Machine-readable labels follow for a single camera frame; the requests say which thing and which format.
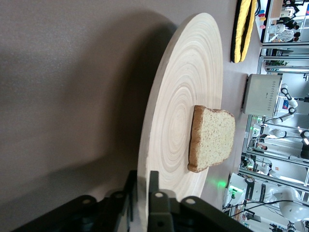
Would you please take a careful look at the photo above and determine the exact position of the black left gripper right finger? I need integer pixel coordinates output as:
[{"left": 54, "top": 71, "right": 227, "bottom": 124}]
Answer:
[{"left": 148, "top": 170, "right": 254, "bottom": 232}]

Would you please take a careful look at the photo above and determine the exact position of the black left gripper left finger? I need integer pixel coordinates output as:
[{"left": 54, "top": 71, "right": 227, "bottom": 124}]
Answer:
[{"left": 9, "top": 170, "right": 139, "bottom": 232}]

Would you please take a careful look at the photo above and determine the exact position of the slice of brown toast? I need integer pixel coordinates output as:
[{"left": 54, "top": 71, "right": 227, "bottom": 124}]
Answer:
[{"left": 187, "top": 105, "right": 236, "bottom": 174}]

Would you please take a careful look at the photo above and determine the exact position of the round light wooden plate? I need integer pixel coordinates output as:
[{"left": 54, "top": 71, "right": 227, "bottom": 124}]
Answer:
[{"left": 136, "top": 12, "right": 223, "bottom": 232}]

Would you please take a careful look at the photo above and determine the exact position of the green-lit arm base connector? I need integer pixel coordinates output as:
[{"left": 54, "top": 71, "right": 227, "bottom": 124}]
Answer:
[{"left": 225, "top": 187, "right": 242, "bottom": 203}]

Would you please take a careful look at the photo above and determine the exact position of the brown table cover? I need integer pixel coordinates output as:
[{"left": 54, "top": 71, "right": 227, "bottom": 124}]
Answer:
[{"left": 0, "top": 0, "right": 264, "bottom": 232}]

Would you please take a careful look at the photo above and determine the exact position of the cream and chrome toaster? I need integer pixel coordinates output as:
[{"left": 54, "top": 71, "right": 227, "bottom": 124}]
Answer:
[{"left": 242, "top": 73, "right": 283, "bottom": 118}]

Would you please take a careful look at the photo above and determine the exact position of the yellow quilted oven mitt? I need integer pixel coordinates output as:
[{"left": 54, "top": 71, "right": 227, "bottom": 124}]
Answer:
[
  {"left": 241, "top": 0, "right": 258, "bottom": 61},
  {"left": 230, "top": 0, "right": 250, "bottom": 64}
]

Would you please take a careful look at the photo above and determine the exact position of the background aluminium frame enclosure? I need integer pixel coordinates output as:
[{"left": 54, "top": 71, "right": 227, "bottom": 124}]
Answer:
[{"left": 241, "top": 45, "right": 309, "bottom": 194}]

